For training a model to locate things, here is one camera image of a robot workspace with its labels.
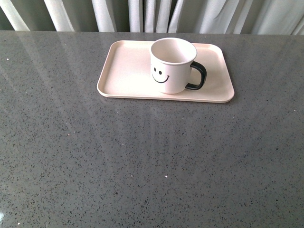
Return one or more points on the white smiley face mug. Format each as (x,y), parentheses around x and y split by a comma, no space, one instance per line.
(172,60)

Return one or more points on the pink rectangular plastic tray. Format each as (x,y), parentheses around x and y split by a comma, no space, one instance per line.
(126,74)

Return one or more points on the white pleated curtain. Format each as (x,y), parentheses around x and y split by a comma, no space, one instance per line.
(261,17)

